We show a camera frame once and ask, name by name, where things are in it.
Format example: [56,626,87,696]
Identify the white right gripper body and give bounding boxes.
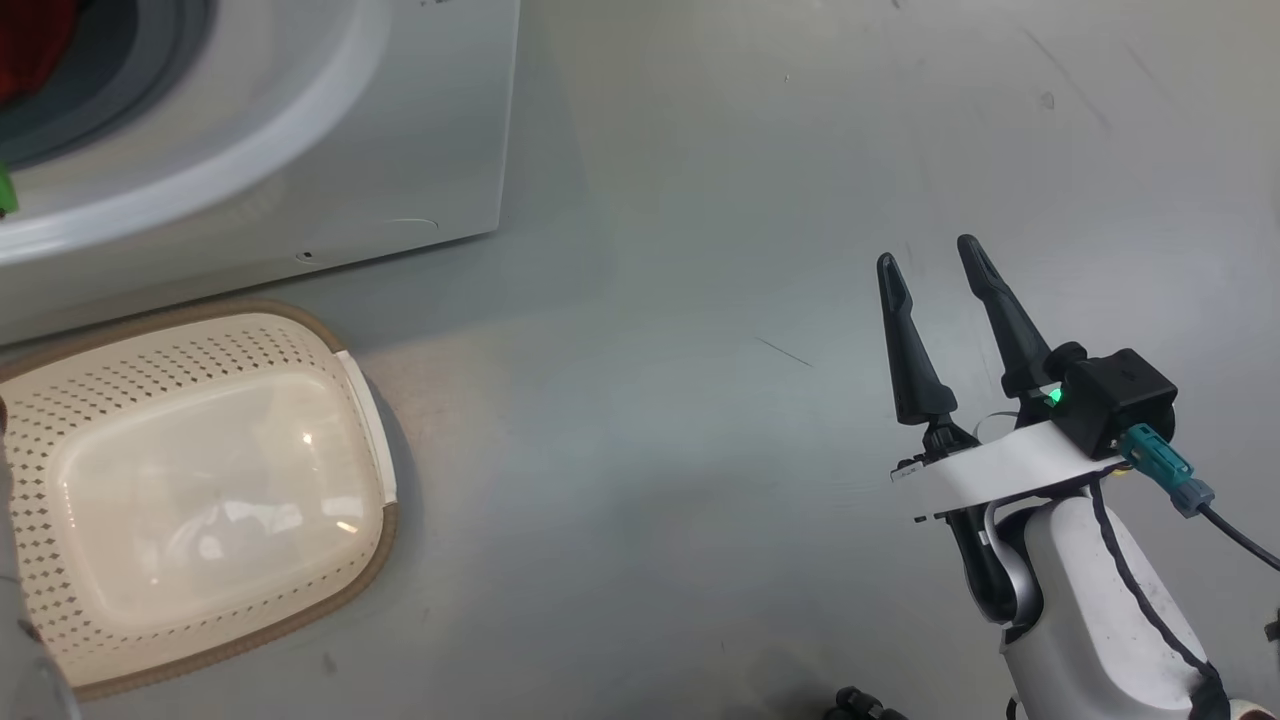
[890,418,1128,625]

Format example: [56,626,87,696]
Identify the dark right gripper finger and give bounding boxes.
[876,252,959,428]
[956,234,1056,403]

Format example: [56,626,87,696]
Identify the red shorts with white stripes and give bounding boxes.
[0,0,81,106]

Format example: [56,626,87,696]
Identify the cream perforated laundry basket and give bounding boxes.
[0,300,399,699]

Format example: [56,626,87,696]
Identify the white front-load washing machine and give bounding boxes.
[0,0,521,346]

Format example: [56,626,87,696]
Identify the round white drain filter cover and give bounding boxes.
[293,217,441,266]

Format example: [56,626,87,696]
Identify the right camera cable teal plug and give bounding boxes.
[1118,423,1280,573]

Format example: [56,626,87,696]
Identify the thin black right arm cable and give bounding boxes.
[1088,478,1233,720]

